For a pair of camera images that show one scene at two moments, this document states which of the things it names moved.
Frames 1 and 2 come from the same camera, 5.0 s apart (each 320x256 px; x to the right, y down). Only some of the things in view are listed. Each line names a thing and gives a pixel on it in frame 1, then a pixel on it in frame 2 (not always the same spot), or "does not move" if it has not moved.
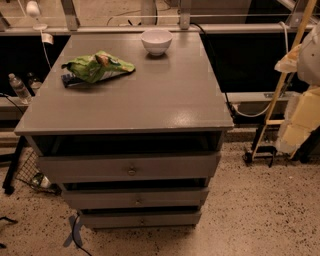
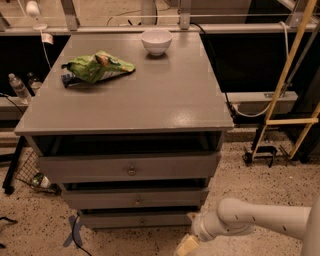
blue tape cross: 77,235 does not move
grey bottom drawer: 140,220 does not move
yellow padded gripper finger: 289,62 -> 188,244
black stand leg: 9,179 does not move
